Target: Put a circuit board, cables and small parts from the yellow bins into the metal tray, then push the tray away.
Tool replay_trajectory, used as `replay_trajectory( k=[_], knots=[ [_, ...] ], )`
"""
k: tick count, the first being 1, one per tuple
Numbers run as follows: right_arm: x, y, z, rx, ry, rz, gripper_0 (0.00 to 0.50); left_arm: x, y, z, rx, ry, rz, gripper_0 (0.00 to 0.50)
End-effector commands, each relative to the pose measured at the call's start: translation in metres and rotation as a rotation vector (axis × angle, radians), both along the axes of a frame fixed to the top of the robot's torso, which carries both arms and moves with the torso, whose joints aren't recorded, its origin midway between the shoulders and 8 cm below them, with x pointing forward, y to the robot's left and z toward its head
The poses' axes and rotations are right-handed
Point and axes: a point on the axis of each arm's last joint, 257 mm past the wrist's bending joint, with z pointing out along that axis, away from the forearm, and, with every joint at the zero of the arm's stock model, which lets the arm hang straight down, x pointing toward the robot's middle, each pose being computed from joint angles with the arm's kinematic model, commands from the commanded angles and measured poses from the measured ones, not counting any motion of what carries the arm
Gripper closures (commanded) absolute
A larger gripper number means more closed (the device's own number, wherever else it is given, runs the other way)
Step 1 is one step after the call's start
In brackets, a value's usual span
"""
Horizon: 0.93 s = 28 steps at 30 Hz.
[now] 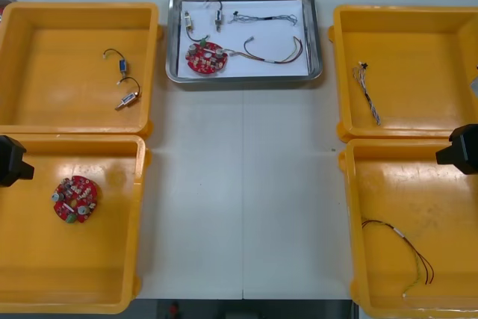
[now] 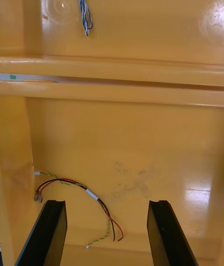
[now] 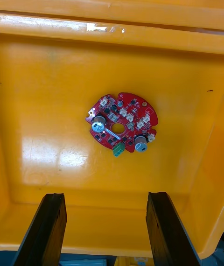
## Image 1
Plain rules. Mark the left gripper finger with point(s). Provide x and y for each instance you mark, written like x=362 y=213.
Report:
x=26 y=176
x=27 y=168

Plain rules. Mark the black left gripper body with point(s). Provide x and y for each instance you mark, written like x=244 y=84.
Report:
x=9 y=162

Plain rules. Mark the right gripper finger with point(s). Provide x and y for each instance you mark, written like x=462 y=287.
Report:
x=445 y=153
x=445 y=161

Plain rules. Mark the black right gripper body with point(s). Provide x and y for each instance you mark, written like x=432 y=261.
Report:
x=467 y=151

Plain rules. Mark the steel tray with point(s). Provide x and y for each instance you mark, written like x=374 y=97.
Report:
x=242 y=78

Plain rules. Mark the small metal solenoid blue label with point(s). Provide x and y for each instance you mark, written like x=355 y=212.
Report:
x=217 y=16
x=122 y=65
x=128 y=98

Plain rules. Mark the yellow-orange plastic bin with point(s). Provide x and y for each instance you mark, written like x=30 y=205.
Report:
x=104 y=259
x=411 y=192
x=74 y=35
x=411 y=54

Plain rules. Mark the round red circuit board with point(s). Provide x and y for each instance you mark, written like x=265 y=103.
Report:
x=205 y=67
x=80 y=184

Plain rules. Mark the small red object under table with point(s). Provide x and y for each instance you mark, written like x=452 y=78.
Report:
x=173 y=308

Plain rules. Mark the white paper sheet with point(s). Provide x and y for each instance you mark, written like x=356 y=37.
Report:
x=261 y=40

